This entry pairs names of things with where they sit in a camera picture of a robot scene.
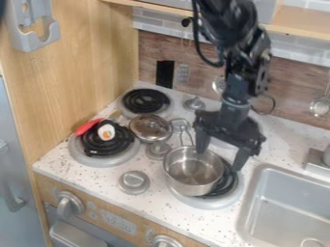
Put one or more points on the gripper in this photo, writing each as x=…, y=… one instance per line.
x=232, y=127

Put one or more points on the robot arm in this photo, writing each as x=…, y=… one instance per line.
x=240, y=48

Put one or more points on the silver bowl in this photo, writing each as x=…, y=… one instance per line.
x=189, y=180

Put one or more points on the silver spoon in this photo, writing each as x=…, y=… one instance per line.
x=218, y=84

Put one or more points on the silver lid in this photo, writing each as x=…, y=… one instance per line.
x=150, y=128

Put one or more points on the toy sink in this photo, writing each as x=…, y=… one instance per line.
x=283, y=209

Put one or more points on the tap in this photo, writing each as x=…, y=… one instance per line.
x=318, y=159

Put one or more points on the toy stove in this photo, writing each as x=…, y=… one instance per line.
x=105, y=151

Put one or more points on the white toy sushi roll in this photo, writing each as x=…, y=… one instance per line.
x=106, y=132

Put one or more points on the red toy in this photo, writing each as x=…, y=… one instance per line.
x=86, y=127

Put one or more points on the grey toy fridge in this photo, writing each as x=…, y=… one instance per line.
x=15, y=180

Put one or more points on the grey wall holder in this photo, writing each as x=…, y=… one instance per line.
x=32, y=32

